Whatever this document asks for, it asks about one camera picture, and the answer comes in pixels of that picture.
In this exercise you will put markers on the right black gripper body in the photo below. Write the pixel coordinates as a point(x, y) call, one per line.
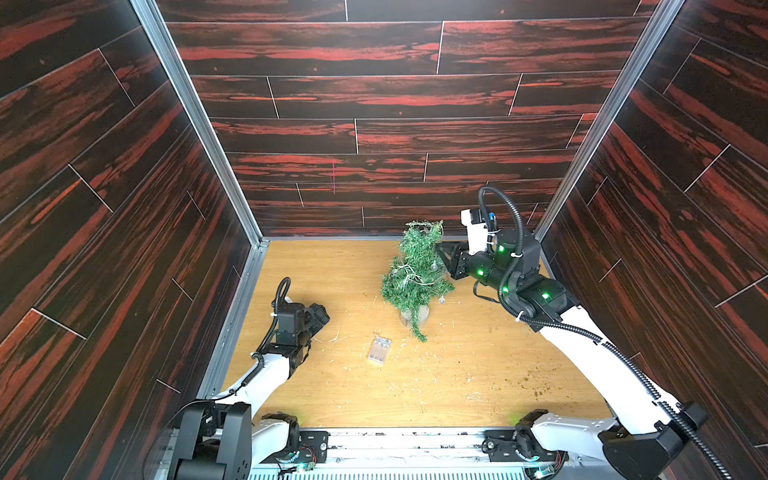
point(459, 260)

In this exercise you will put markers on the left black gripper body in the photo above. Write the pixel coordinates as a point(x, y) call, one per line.
point(307, 331)

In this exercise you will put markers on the small green christmas tree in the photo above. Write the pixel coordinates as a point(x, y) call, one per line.
point(419, 236)

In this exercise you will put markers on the white string lights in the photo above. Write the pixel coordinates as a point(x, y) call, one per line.
point(417, 280)

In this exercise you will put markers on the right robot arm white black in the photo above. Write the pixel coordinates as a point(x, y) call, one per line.
point(648, 427)

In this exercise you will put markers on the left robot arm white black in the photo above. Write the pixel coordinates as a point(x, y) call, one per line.
point(221, 438)

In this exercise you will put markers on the clear glass tree base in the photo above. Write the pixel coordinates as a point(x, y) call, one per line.
point(415, 319)

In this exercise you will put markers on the clear battery box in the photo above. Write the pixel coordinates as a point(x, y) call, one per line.
point(379, 350)

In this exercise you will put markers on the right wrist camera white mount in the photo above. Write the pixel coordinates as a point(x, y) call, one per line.
point(479, 229)

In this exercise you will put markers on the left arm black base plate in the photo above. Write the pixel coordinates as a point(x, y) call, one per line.
point(308, 446)

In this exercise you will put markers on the aluminium front rail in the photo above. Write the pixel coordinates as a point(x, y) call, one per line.
point(426, 453)

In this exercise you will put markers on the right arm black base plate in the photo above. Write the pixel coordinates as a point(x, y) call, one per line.
point(516, 445)

